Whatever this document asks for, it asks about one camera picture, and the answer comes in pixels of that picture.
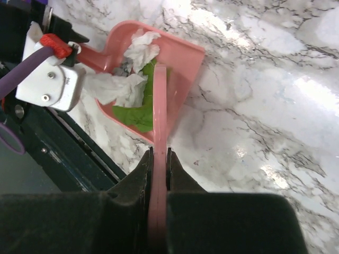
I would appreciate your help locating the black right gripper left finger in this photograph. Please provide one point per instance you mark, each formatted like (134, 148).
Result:
(111, 221)

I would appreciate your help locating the white crumpled tissue, left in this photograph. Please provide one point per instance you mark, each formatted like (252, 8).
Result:
(123, 91)

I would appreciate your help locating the grey crumpled paper scrap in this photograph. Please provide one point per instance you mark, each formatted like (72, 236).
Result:
(125, 69)

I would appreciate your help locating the white crumpled tissue, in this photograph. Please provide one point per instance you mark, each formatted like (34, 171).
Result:
(142, 50)
(123, 91)

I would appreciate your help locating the pink plastic dustpan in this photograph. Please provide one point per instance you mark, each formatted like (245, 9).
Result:
(182, 58)

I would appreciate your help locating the pink hand brush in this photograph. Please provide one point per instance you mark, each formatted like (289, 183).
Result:
(157, 205)

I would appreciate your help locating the white crumpled tissue, right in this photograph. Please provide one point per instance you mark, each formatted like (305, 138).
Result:
(142, 50)

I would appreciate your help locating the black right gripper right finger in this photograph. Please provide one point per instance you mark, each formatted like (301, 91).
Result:
(202, 222)

